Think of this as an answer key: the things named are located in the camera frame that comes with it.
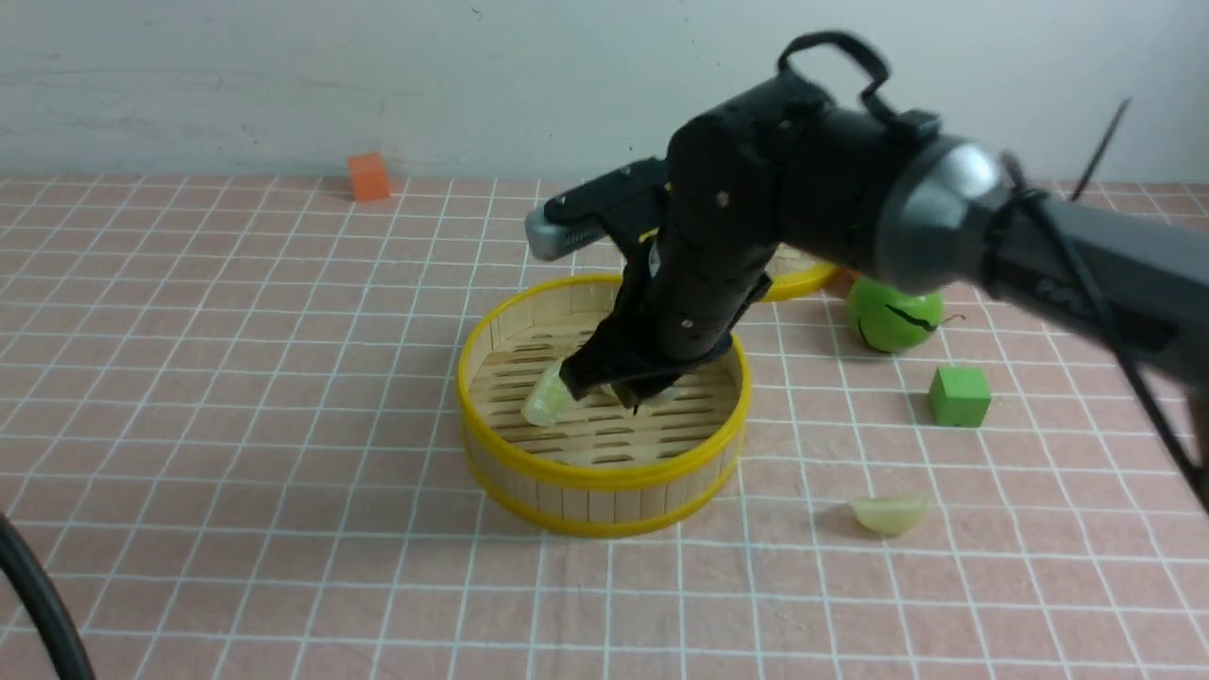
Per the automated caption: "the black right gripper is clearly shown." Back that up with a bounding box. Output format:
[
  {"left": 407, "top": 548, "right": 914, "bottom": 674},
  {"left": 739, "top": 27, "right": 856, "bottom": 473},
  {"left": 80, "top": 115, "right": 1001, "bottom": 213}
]
[{"left": 559, "top": 90, "right": 851, "bottom": 413}]

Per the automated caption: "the pale green dumpling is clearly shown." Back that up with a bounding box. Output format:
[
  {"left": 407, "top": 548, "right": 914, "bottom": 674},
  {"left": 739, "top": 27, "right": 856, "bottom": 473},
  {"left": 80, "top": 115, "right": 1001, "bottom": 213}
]
[{"left": 520, "top": 361, "right": 577, "bottom": 430}]

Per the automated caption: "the white pleated dumpling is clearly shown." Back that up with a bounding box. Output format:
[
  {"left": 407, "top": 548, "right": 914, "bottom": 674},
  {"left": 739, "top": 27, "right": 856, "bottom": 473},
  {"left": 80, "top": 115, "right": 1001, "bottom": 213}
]
[{"left": 642, "top": 384, "right": 681, "bottom": 408}]

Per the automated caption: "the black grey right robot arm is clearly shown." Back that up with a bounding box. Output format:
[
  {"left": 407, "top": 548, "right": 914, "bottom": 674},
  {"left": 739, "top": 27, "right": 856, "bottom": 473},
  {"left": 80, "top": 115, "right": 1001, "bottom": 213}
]
[{"left": 525, "top": 30, "right": 1208, "bottom": 502}]

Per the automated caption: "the yellow rimmed bamboo steamer tray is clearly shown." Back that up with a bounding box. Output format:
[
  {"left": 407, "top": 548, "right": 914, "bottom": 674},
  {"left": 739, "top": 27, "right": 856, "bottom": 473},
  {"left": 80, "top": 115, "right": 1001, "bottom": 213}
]
[{"left": 456, "top": 273, "right": 752, "bottom": 538}]

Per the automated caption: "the yellow rimmed woven steamer lid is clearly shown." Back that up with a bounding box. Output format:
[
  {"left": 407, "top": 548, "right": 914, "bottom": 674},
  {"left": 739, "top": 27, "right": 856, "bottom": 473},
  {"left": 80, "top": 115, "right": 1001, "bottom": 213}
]
[{"left": 760, "top": 244, "right": 841, "bottom": 302}]

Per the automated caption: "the green toy apple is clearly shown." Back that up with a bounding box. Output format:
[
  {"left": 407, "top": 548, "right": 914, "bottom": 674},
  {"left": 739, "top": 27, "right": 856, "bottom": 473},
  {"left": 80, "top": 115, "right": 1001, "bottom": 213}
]
[{"left": 846, "top": 277, "right": 964, "bottom": 355}]

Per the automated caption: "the orange cube block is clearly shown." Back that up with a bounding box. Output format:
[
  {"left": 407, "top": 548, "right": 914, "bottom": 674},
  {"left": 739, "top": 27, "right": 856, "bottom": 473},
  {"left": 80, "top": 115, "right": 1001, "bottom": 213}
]
[{"left": 347, "top": 152, "right": 392, "bottom": 202}]

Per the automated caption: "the green cube block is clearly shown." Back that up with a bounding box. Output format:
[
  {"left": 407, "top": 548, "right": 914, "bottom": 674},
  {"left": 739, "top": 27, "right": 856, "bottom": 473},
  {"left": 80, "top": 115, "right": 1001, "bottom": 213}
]
[{"left": 929, "top": 365, "right": 993, "bottom": 430}]

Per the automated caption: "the pink checkered tablecloth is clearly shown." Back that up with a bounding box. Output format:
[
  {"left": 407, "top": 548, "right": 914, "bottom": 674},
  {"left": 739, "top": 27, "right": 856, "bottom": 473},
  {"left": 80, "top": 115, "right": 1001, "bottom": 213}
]
[{"left": 1, "top": 175, "right": 1207, "bottom": 679}]

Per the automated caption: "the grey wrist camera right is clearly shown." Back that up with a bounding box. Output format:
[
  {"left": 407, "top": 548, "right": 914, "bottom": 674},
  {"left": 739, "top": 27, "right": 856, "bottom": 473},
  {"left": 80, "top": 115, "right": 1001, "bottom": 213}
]
[{"left": 525, "top": 159, "right": 669, "bottom": 263}]

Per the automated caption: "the thin black camera cable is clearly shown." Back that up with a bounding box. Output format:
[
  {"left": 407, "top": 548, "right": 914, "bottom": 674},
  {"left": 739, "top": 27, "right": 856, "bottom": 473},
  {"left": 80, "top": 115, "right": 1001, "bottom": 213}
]
[{"left": 1001, "top": 97, "right": 1209, "bottom": 515}]

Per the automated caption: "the black thick cable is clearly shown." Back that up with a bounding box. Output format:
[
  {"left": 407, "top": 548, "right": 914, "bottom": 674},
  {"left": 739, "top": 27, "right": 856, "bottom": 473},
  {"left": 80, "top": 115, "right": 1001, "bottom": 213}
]
[{"left": 0, "top": 513, "right": 96, "bottom": 680}]

